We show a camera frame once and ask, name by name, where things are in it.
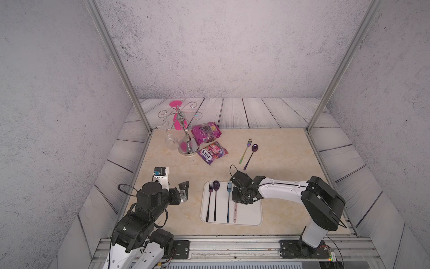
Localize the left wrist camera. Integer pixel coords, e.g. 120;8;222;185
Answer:
153;167;170;189

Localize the pink wine glass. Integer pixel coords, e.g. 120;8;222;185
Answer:
169;100;189;131

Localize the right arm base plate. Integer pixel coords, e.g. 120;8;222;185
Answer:
279;239;331;260

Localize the magenta snack packet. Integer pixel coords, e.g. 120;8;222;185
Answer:
191;122;222;145

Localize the silver spoon pink handle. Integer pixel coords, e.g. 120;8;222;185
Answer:
234;202;238;223

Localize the right aluminium frame post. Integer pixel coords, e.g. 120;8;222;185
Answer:
305;0;382;133

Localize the aluminium frame post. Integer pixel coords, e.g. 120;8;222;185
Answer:
84;0;152;133
305;0;382;133

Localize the dark purple fork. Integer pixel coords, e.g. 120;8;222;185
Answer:
206;182;213;223

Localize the white square tray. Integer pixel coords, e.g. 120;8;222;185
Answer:
200;182;263;226

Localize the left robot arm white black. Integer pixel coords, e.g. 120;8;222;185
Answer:
103;181;189;269

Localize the silver glass holder stand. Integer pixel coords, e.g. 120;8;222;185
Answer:
157;102;203;156

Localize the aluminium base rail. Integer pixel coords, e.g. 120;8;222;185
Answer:
88;235;387;269

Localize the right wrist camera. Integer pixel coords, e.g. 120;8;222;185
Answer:
230;171;253;188

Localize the left aluminium frame post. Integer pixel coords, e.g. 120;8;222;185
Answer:
84;0;152;133

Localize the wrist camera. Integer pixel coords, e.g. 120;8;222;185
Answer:
230;171;253;188
153;167;170;189

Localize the purple candy packet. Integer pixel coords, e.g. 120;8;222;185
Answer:
198;141;228;165

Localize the clear wine glass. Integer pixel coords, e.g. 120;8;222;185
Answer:
157;121;178;151

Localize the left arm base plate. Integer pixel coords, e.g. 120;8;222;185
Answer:
162;239;190;260

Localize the blue fork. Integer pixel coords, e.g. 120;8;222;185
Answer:
226;181;232;223

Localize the dark purple spoon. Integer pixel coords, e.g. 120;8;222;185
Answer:
213;180;220;222

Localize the rainbow purple spoon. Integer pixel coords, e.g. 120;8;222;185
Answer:
244;144;259;170

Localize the rainbow green fork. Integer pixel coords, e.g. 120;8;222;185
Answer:
239;138;253;164

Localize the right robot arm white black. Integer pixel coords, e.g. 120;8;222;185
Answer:
230;171;346;253

